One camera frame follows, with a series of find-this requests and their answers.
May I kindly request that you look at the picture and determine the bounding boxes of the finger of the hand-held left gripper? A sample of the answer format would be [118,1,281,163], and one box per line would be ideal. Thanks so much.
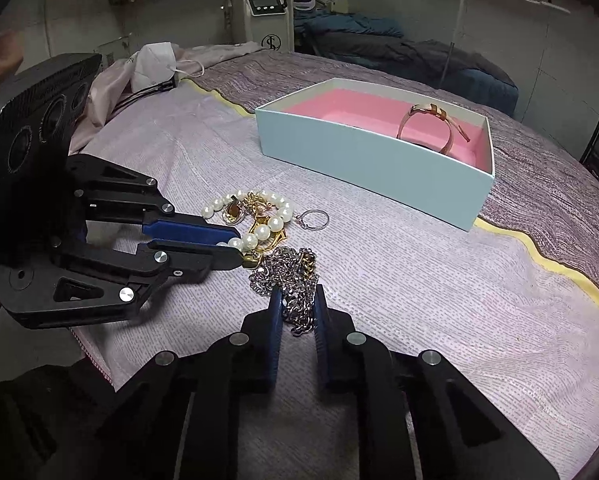
[9,239,245,331]
[68,155,242,242]

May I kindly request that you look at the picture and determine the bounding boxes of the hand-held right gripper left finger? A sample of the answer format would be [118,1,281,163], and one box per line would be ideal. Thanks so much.
[59,287,285,480]

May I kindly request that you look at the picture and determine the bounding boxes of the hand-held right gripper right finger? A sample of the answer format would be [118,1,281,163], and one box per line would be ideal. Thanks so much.
[314,284,560,480]

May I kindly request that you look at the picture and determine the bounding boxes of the gold oval pendant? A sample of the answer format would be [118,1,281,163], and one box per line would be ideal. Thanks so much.
[222,200,246,226]

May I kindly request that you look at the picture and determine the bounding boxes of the silver chain necklace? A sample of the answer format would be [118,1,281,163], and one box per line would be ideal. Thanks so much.
[248,246,320,337]

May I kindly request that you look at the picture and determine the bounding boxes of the white pearl bracelet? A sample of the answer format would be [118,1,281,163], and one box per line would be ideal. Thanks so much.
[200,189,296,263]

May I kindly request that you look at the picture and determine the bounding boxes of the gold chain jewelry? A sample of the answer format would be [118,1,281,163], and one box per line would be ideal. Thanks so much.
[242,190,292,267]

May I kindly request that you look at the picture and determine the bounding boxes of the gold key ring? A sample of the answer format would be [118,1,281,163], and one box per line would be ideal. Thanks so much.
[296,209,330,231]

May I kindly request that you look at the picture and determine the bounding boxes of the light blue box pink lining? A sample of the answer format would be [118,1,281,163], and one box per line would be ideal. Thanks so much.
[254,77,495,233]

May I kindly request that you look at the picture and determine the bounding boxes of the pale pink garment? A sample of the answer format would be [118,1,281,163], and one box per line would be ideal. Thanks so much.
[69,42,265,153]

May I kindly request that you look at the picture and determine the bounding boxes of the lilac quilted sheet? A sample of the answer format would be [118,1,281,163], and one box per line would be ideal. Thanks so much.
[69,77,599,480]

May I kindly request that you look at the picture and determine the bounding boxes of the white face mask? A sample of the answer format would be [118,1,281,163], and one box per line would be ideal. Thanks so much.
[129,41,205,92]

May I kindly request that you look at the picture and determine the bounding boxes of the white beauty machine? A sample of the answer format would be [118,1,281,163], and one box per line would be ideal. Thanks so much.
[223,0,296,55]

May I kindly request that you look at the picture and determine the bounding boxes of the person's dark clothing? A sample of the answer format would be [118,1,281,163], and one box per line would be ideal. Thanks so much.
[0,360,110,480]

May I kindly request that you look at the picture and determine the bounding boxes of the purple striped bedspread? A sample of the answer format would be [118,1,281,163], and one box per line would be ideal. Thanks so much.
[179,52,599,306]

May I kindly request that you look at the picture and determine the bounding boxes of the grey blanket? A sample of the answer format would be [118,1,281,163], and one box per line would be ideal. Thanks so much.
[314,30,505,88]

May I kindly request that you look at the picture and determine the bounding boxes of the blue massage bed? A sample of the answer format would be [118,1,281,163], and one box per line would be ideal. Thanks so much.
[299,10,520,118]

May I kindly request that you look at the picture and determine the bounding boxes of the white floor lamp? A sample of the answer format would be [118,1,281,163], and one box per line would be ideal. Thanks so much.
[438,0,573,90]

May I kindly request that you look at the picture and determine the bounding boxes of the black cables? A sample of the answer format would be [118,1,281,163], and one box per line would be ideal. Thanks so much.
[113,77,176,111]

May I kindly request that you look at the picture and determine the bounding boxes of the tan leather strap watch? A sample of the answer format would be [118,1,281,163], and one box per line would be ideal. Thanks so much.
[397,102,473,156]

